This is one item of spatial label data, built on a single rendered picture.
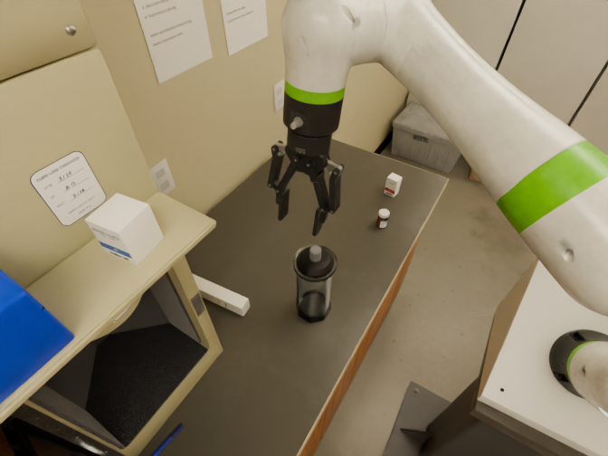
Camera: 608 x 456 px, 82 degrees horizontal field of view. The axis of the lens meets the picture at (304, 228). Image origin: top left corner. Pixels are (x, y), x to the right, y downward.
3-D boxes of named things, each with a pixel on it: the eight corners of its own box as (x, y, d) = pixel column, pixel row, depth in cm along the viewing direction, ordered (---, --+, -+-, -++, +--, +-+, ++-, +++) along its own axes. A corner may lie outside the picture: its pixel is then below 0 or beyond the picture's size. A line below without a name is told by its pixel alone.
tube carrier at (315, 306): (287, 310, 101) (284, 266, 85) (307, 283, 107) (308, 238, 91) (319, 329, 97) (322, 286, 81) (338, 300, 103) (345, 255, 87)
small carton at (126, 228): (106, 252, 44) (83, 219, 39) (134, 225, 47) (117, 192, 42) (137, 266, 42) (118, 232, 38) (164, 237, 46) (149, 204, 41)
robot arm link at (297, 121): (355, 87, 56) (305, 71, 58) (323, 115, 48) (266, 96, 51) (348, 121, 60) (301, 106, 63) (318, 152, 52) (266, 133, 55)
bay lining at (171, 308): (52, 384, 81) (-67, 306, 54) (142, 300, 95) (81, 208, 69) (123, 451, 72) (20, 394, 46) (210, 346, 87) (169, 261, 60)
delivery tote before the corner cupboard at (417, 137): (385, 155, 311) (391, 121, 287) (403, 133, 335) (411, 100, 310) (451, 179, 288) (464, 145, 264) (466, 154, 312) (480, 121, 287)
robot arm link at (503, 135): (548, 154, 34) (477, 214, 44) (606, 131, 39) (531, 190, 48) (356, -39, 48) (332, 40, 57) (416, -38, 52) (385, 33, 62)
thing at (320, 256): (289, 270, 87) (289, 254, 82) (308, 246, 92) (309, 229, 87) (321, 288, 83) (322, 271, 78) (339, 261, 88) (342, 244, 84)
